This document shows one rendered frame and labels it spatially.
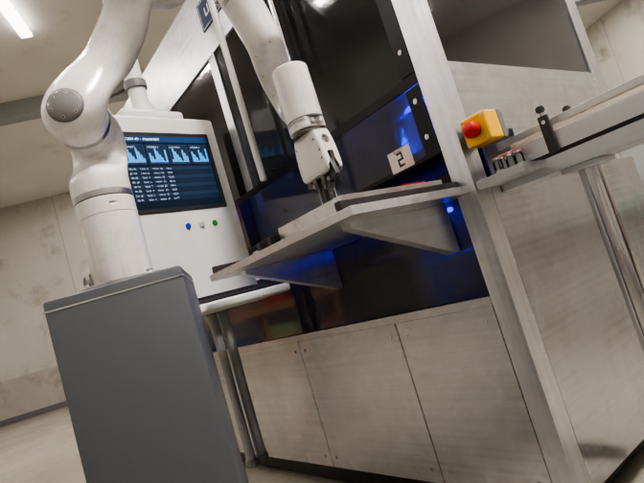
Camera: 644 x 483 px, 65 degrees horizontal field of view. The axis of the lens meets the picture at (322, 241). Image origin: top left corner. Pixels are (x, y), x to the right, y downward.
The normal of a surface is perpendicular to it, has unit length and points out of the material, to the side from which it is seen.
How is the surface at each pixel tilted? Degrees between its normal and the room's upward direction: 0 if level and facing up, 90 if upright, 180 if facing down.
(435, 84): 90
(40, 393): 90
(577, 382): 90
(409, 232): 90
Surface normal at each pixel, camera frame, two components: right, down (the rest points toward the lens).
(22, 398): 0.16, -0.15
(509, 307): -0.77, 0.17
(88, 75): 0.33, -0.51
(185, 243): 0.69, -0.28
